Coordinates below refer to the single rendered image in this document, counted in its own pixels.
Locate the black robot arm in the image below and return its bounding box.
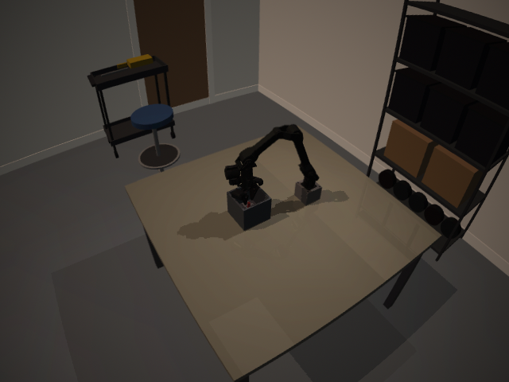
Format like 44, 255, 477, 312
224, 124, 320, 190

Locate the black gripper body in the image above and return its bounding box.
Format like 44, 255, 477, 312
231, 176, 263, 201

